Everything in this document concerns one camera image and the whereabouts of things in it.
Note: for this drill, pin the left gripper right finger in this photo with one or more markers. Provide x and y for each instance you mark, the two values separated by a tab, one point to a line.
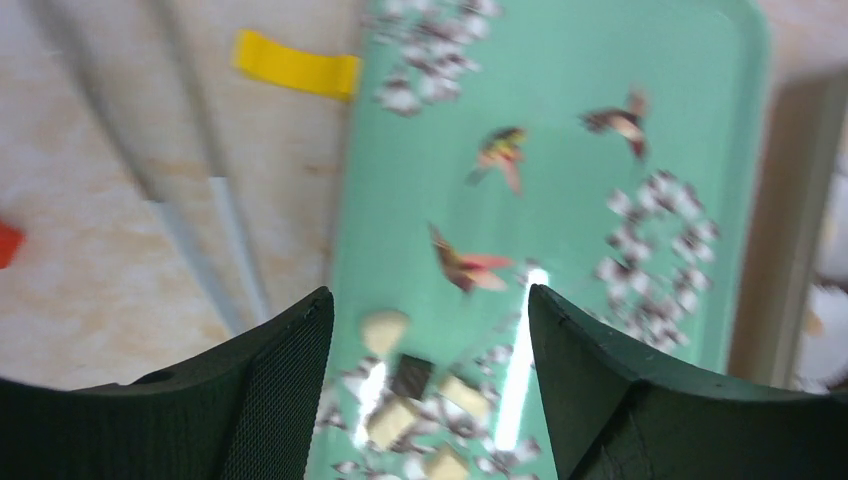
616	408

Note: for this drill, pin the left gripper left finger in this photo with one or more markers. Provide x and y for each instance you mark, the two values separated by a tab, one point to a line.
244	409

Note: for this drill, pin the rounded white chocolate on tray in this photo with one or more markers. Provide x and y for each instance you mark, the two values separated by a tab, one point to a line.
382	330

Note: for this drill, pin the dark square chocolate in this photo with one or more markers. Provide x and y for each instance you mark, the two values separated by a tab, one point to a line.
411	377

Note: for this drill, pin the brown chocolate box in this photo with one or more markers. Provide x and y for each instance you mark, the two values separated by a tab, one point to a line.
802	141

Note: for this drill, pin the white paper cup near left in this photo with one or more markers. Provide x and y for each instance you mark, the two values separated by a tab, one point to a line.
822	356

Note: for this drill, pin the green floral tray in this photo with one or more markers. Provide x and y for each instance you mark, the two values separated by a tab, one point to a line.
604	148

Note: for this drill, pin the red small block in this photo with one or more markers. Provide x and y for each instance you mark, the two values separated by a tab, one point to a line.
11	240

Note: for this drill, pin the yellow curved block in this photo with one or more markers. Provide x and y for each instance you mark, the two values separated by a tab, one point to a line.
263	59

